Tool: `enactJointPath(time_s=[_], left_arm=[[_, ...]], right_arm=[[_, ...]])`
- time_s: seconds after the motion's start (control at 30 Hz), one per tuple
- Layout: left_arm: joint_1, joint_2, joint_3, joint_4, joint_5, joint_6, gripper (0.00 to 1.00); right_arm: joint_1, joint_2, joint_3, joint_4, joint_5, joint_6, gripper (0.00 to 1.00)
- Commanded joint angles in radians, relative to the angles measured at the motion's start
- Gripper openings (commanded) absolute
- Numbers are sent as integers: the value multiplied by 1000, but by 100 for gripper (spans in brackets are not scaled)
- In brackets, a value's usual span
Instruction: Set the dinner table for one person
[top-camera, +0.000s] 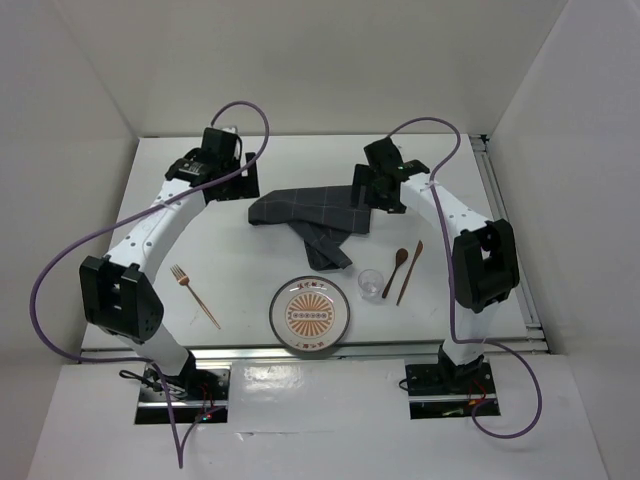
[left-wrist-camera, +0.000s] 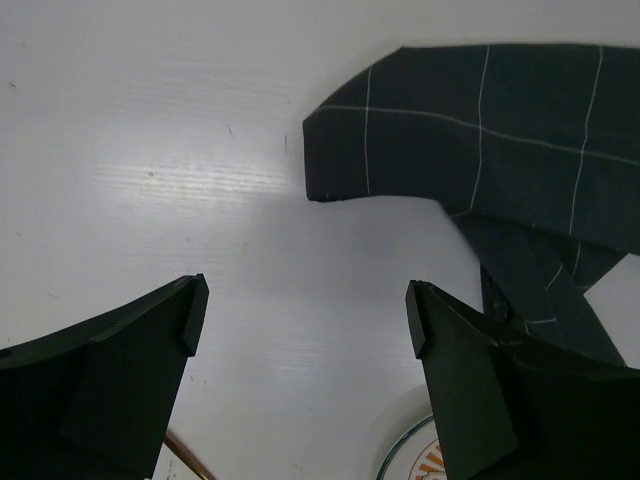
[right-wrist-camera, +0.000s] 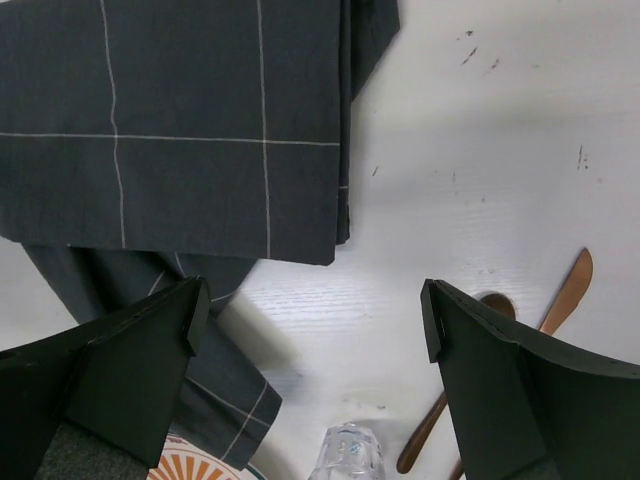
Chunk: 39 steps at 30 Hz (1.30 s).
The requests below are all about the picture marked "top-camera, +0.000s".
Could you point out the aluminium frame rail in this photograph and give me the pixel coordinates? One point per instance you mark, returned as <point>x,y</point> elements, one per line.
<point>534,341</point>

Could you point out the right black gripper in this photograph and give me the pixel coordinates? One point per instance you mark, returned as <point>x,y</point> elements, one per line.
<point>362,178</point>

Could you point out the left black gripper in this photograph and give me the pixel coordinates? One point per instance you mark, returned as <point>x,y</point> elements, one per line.
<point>244,187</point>

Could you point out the dark grey checked cloth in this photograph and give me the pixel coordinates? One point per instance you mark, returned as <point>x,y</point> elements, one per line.
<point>323,217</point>

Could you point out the orange patterned plate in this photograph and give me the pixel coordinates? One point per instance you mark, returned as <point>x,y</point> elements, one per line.
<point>309,314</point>

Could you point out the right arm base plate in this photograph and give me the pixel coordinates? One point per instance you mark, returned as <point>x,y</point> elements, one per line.
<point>430,397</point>

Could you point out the brown wooden spoon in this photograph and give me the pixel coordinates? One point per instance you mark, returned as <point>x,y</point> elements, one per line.
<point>400,258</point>

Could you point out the copper knife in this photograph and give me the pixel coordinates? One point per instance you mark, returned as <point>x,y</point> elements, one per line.
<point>417,253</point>

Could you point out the clear drinking glass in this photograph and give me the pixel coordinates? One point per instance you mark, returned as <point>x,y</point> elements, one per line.
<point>371,284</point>

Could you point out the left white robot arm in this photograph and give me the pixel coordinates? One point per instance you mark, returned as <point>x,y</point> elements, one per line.
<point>117,288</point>

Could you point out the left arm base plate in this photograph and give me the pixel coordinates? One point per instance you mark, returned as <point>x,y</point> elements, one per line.
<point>208,403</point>

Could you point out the copper fork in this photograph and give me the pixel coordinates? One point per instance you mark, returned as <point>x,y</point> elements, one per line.
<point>184,280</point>

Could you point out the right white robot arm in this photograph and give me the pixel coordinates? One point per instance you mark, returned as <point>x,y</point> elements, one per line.
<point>480,253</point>

